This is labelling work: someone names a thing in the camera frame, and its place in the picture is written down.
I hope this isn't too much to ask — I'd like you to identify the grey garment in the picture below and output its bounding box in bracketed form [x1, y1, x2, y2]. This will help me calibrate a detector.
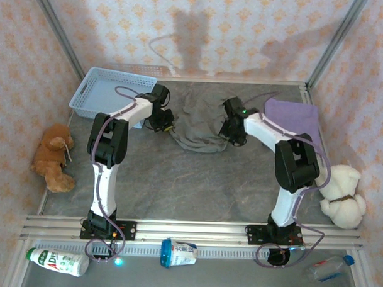
[167, 86, 241, 155]

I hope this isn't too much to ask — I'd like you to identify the purple t-shirt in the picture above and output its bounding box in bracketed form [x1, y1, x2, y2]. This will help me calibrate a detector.
[262, 98, 326, 149]

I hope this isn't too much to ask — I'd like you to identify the light blue plastic basket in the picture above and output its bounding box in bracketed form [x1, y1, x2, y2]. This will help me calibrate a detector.
[68, 65, 160, 121]

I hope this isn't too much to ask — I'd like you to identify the brown teddy bear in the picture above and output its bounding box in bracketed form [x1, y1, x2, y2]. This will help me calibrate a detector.
[30, 122, 78, 194]

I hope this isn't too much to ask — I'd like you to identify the white teddy bear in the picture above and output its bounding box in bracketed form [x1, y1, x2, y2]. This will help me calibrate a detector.
[316, 163, 369, 232]

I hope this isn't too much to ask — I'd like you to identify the white yogurt cup blue lid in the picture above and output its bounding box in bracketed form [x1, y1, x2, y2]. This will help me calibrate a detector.
[160, 237, 198, 269]

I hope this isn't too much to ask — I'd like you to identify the clear water bottle blue cap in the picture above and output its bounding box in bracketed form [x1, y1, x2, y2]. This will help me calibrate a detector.
[305, 253, 355, 284]

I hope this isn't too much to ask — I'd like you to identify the white drink bottle green cap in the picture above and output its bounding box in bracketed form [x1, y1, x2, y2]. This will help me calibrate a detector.
[25, 247, 90, 278]

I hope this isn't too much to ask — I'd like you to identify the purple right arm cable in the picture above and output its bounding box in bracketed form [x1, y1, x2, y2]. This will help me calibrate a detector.
[237, 90, 334, 271]

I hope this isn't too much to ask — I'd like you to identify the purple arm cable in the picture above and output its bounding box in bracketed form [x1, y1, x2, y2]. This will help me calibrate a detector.
[237, 90, 334, 271]
[85, 84, 157, 266]

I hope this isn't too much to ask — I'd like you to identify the wide aluminium mounting rail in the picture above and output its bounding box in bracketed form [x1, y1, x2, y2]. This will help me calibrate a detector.
[19, 215, 365, 251]

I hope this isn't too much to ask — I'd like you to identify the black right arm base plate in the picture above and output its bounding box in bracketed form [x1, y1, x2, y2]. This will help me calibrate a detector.
[244, 223, 304, 247]

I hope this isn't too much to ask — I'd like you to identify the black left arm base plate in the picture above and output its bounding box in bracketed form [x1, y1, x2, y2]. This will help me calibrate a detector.
[79, 219, 136, 242]

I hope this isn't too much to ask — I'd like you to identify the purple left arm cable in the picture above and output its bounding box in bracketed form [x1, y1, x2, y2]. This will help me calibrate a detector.
[85, 84, 157, 266]

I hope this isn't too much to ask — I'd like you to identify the aluminium frame post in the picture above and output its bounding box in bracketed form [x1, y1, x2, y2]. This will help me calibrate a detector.
[26, 0, 90, 81]
[306, 0, 370, 93]

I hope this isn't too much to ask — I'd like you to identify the slotted grey cable duct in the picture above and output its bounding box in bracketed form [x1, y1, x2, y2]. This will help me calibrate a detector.
[26, 240, 305, 263]

